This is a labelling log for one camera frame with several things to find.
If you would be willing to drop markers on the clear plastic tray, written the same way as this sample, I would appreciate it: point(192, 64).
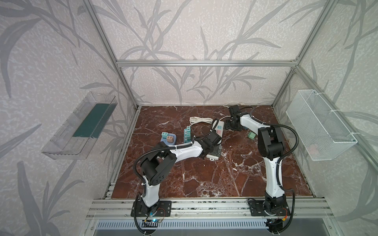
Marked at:
point(77, 136)

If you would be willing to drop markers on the pink cube plug front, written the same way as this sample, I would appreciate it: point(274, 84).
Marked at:
point(170, 139)

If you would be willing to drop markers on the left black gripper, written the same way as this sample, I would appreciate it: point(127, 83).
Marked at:
point(215, 141)

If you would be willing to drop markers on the aluminium cage frame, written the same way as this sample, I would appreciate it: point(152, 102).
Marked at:
point(340, 59)

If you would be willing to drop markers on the blue square power socket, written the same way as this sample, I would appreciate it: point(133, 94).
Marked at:
point(164, 140)

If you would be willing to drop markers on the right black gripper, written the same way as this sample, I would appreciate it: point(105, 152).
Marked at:
point(233, 117)

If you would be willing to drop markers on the white wire mesh basket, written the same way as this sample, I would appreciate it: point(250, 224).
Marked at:
point(320, 129)

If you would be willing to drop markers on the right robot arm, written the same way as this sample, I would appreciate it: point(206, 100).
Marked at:
point(271, 147)

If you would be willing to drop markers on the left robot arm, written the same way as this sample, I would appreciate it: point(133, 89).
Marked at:
point(155, 165)

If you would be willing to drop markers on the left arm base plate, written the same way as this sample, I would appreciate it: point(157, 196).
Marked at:
point(160, 209)

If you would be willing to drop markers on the green cube plug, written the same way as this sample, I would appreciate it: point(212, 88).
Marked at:
point(251, 135)

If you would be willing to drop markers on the teal USB power strip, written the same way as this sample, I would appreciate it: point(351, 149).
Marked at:
point(185, 139)

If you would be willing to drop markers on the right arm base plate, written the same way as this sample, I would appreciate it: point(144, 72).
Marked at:
point(260, 208)

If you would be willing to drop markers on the aluminium front rail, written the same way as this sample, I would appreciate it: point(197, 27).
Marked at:
point(206, 208)

